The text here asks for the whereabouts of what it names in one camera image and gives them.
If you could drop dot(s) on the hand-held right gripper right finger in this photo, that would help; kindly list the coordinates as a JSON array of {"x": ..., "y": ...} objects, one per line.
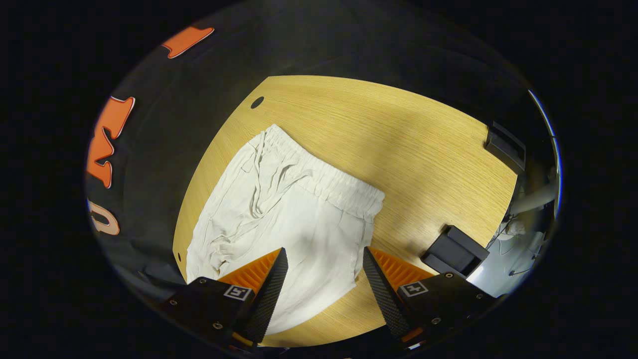
[{"x": 381, "y": 299}]

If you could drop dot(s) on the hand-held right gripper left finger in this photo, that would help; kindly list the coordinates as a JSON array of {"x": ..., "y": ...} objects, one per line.
[{"x": 271, "y": 294}]

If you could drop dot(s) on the white jeans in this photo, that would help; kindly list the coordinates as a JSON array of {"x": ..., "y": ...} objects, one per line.
[{"x": 299, "y": 224}]

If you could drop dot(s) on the black table clamp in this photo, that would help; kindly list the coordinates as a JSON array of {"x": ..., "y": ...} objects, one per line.
[
  {"x": 456, "y": 252},
  {"x": 506, "y": 147}
]

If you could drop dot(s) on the white metal leg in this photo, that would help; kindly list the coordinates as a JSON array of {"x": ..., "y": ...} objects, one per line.
[{"x": 536, "y": 199}]

